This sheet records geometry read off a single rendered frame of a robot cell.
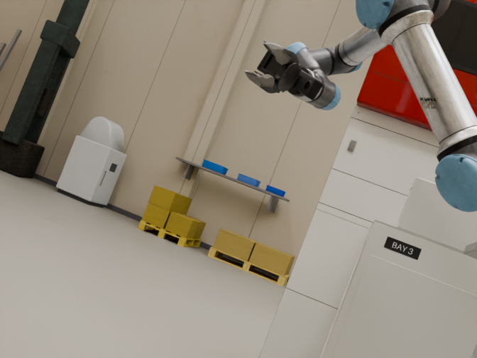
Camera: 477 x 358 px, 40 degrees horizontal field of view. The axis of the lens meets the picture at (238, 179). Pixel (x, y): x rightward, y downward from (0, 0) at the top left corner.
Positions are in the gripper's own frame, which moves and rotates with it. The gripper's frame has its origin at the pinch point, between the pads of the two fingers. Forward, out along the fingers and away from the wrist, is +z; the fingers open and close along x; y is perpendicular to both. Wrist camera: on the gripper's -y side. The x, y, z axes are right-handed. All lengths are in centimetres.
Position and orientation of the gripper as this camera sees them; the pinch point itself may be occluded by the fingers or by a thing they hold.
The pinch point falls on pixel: (260, 61)
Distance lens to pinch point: 148.3
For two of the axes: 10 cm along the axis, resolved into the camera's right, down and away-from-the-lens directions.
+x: 5.3, -8.2, -2.2
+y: -6.2, -5.5, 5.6
